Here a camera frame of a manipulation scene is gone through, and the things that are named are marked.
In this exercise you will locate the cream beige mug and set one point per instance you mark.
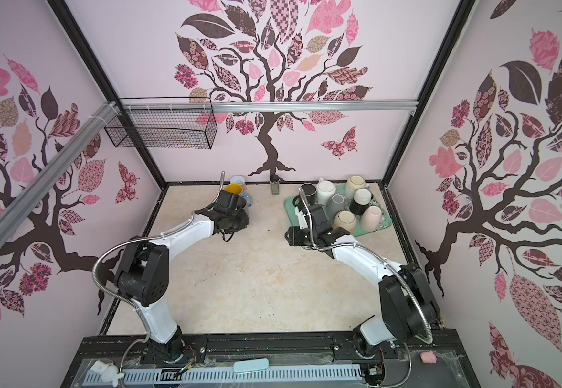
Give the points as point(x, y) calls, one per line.
point(353, 184)

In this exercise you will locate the peach orange mug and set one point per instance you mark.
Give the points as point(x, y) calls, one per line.
point(345, 220)

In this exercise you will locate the black wire basket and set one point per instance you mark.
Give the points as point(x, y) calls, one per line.
point(177, 123)

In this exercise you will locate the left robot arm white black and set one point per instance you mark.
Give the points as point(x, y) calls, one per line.
point(142, 277)

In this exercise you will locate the light blue flat remote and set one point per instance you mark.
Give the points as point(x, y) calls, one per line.
point(251, 366)

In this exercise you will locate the left aluminium rail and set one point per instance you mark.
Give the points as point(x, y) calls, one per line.
point(23, 205)

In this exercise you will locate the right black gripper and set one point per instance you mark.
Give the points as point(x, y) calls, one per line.
point(294, 239)

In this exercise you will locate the black mug white base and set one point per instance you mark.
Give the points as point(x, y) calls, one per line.
point(360, 202)

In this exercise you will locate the white pink tape roll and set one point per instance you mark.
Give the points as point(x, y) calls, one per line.
point(240, 180)

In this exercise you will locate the back aluminium rail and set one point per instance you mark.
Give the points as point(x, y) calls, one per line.
point(312, 106)

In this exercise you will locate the white slotted cable duct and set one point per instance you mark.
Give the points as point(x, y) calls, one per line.
point(274, 374)

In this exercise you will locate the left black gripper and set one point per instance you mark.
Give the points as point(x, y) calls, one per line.
point(244, 221)

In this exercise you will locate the glass spice jar black lid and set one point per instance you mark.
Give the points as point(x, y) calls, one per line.
point(274, 184)

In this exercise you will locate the pink sponge piece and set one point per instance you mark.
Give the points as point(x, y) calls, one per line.
point(429, 358)

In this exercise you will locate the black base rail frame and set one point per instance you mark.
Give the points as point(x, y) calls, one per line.
point(390, 364)

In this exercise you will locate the light grey mug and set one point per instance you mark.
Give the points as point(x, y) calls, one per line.
point(335, 205)

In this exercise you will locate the blue iridescent mug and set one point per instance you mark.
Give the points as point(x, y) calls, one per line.
point(237, 189)

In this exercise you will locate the aluminium rail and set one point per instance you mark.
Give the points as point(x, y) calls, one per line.
point(23, 205)
point(312, 106)

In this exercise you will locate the white teapot shaped mug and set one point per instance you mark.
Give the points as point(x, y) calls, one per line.
point(325, 190)

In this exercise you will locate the white plug adapter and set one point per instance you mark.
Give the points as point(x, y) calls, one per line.
point(108, 372)

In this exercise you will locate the green floral tray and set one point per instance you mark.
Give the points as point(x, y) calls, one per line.
point(293, 212)

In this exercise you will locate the pale pink mug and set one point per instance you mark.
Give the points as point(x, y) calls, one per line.
point(371, 218)

